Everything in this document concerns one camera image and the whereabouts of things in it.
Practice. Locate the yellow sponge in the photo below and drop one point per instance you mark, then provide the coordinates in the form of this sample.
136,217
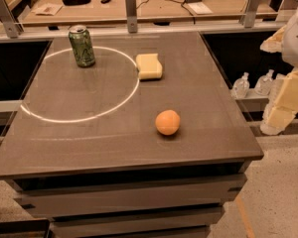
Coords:
148,66

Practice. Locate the green soda can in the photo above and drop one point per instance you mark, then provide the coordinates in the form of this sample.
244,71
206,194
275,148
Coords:
82,47

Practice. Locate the metal bracket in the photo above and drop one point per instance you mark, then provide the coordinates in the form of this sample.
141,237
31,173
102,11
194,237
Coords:
131,15
249,13
12,27

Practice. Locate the grey drawer cabinet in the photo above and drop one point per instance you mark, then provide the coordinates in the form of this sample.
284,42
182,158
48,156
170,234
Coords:
181,202

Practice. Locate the right metal bracket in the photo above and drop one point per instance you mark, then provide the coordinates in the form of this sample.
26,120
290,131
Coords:
249,13

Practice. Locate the left metal bracket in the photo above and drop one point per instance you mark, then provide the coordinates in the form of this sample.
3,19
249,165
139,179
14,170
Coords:
12,27

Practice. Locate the black object on desk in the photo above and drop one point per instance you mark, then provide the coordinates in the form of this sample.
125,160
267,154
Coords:
75,2

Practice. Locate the orange fruit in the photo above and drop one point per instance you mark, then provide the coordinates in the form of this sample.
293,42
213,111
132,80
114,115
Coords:
167,122

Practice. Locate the clear bottle right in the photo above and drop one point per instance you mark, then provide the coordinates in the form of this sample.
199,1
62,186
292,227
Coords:
264,83

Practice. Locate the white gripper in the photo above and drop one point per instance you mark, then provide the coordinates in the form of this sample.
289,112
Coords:
296,39

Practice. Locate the white paper right desk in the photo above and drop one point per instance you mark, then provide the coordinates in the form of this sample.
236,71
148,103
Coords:
200,8

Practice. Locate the small black remote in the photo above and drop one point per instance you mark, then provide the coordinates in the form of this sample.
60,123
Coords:
105,1

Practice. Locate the clear bottle left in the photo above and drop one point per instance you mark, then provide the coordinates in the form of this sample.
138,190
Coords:
240,87

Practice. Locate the paper sheet on desk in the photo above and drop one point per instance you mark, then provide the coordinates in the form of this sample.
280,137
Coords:
48,9

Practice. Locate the middle metal bracket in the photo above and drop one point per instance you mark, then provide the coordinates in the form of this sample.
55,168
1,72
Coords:
131,15

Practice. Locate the clear bottle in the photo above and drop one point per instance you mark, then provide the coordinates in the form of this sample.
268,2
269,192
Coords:
240,87
264,83

